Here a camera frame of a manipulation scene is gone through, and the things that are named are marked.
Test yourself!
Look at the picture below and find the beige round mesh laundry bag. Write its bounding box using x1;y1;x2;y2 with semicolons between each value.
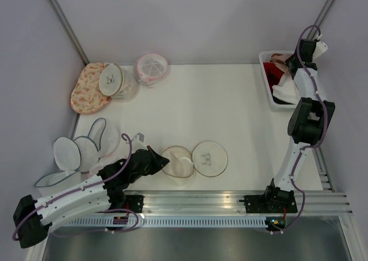
162;141;228;179

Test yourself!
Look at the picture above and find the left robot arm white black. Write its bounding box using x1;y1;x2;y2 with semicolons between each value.
12;147;170;248

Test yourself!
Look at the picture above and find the white grey-trimmed mesh laundry bag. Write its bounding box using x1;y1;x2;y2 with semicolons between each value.
34;117;121;189

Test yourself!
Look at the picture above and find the pink lace bra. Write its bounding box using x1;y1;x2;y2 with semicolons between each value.
270;53;291;75

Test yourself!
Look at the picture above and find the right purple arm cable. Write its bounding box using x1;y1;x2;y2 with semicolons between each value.
270;25;328;236

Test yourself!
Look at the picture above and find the red garment in basket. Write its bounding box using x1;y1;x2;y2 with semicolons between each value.
263;62;284;90

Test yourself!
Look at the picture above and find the beige cylindrical mesh laundry bag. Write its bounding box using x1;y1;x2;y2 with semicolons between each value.
98;63;140;103

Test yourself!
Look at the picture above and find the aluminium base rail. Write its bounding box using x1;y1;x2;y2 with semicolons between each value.
40;151;353;216

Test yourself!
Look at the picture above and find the white plastic basket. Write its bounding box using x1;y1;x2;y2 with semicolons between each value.
258;51;329;113

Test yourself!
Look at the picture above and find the white slotted cable duct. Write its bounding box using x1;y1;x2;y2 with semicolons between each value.
67;216;267;228

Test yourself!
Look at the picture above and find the pink trimmed mesh laundry bag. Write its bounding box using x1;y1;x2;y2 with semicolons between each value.
133;53;169;86

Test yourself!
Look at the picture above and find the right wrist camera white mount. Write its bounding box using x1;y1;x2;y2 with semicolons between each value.
312;35;328;60

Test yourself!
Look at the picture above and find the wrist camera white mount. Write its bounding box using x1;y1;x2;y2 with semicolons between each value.
131;133;146;152
312;35;328;60

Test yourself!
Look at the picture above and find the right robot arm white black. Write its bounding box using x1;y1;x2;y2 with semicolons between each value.
242;39;335;214

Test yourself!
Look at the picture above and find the floral peach laundry bag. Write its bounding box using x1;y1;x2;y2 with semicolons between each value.
70;63;112;114

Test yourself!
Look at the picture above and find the white bra in basket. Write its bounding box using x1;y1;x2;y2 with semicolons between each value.
273;73;300;105

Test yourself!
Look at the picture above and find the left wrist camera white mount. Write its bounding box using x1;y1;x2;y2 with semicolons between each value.
131;133;146;152

